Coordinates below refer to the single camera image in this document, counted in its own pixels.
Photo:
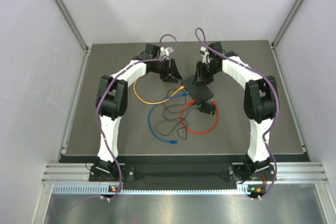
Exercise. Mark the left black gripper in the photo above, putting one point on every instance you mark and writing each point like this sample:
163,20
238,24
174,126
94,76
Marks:
173,71

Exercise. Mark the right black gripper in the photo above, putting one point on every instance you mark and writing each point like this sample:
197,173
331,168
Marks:
200,75

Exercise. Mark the black network switch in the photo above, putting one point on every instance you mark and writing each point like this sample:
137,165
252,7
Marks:
199,94

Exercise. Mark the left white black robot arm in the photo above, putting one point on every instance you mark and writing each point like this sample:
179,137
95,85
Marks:
112,97

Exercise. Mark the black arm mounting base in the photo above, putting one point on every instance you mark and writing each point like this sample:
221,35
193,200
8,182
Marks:
187,176

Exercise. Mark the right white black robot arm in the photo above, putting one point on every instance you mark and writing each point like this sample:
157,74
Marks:
260,100

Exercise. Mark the black power adapter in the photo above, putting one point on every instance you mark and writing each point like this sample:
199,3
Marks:
208,108

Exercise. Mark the aluminium frame rail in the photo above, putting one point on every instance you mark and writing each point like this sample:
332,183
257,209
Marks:
287,172

